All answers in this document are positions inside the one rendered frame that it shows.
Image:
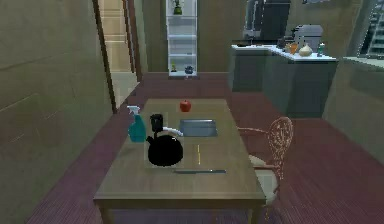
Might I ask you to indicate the green potted plant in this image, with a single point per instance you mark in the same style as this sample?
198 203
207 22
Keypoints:
177 8

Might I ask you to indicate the grey kitchen counter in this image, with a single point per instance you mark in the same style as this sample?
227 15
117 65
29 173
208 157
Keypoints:
293 80

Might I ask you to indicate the grey metal tray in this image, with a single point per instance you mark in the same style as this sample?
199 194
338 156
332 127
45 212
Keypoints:
198 128

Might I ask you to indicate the grey coffee machine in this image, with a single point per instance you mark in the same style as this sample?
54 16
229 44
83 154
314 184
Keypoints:
308 36

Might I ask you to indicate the small yellow green plant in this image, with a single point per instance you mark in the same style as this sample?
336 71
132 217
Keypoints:
173 67

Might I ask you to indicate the teal spray bottle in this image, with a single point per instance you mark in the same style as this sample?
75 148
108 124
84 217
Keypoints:
137 129

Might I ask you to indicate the brown wooden dining table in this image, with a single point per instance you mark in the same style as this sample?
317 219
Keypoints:
220 180

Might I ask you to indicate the brown room door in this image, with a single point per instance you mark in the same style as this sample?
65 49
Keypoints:
131 36

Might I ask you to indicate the red apple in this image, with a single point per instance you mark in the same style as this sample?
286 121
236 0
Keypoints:
185 106

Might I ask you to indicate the dark blue teapot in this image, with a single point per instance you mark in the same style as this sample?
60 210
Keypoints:
189 69

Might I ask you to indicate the black kettle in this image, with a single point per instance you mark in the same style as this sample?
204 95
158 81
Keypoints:
165 151

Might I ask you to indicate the window with blinds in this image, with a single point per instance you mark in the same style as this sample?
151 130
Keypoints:
374 30

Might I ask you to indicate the grey knife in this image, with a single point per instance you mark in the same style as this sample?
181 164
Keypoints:
200 171

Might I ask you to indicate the white shelf unit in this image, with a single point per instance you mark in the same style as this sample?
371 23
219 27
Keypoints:
181 36

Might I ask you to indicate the cream round vase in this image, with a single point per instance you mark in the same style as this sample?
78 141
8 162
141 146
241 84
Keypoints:
305 51

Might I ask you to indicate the orange cup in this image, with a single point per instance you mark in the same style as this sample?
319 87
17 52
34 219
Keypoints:
293 48

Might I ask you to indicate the green small bottle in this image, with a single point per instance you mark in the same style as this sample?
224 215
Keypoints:
320 49

